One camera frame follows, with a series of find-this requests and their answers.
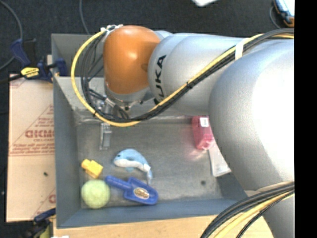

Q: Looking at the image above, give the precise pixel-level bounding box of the light green ball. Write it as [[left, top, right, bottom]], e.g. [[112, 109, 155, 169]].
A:
[[80, 179, 111, 210]]

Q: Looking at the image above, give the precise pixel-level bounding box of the blue toy scoop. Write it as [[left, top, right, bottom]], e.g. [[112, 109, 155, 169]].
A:
[[104, 175, 159, 206]]

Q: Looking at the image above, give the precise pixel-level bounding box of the grey metal bin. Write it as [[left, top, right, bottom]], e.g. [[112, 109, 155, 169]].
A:
[[51, 33, 250, 229]]

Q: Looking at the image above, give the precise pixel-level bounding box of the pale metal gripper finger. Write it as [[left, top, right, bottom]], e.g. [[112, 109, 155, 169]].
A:
[[99, 122, 113, 151]]

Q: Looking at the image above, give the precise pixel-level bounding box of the white flat packet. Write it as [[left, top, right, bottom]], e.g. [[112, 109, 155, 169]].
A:
[[208, 147, 232, 178]]

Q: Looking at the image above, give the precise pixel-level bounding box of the light blue plush whale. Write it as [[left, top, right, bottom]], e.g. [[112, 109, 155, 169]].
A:
[[113, 148, 153, 183]]

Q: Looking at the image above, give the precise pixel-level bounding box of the brown cardboard board red print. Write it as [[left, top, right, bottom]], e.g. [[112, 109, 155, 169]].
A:
[[5, 73, 57, 223]]

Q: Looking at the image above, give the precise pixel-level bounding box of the pink box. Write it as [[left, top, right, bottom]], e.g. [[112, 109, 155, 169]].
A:
[[191, 116, 216, 151]]

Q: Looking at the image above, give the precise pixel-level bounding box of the yellow toy block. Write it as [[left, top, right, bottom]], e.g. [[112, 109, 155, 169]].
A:
[[81, 158, 104, 179]]

